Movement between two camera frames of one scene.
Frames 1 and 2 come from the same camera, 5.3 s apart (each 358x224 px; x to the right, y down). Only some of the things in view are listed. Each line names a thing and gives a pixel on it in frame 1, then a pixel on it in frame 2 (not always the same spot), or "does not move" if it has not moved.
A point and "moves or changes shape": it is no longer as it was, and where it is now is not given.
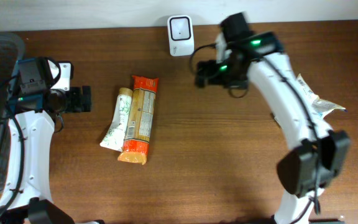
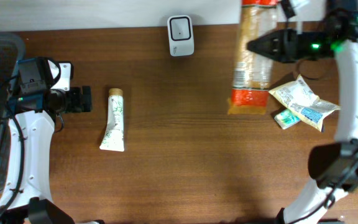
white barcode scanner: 181,35 does not move
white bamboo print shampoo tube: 115,139 moves or changes shape
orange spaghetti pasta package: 140,118 → 252,71
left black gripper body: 75,99 does not move
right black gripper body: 206,73 → 288,45
